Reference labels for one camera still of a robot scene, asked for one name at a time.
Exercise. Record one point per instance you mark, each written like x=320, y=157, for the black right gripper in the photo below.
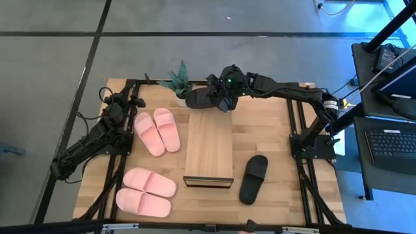
x=230, y=84

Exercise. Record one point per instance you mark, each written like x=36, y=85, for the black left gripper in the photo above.
x=115, y=110

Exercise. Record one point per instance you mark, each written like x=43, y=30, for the black slide sandal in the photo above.
x=252, y=182
x=198, y=99

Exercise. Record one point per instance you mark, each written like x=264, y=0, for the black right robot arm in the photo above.
x=292, y=91

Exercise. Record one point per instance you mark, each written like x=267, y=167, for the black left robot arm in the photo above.
x=81, y=149

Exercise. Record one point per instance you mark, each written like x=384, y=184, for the green succulent in white pot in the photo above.
x=180, y=83

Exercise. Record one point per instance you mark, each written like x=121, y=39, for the yellow plug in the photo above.
x=347, y=104

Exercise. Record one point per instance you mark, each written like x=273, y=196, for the black side table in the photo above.
x=362, y=169

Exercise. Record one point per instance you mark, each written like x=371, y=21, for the black power adapter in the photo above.
x=386, y=58

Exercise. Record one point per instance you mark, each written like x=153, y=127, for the black laptop keyboard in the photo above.
x=390, y=146

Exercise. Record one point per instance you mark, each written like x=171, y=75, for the black diagonal pole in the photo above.
x=390, y=28

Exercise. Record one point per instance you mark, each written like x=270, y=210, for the black monitor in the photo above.
x=403, y=84

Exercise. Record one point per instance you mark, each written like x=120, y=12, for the wooden shelf with black frame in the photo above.
x=208, y=143

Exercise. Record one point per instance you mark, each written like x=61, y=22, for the black aluminium table frame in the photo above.
x=114, y=169

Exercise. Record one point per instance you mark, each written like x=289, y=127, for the silver metal bracket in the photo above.
x=120, y=227
x=300, y=230

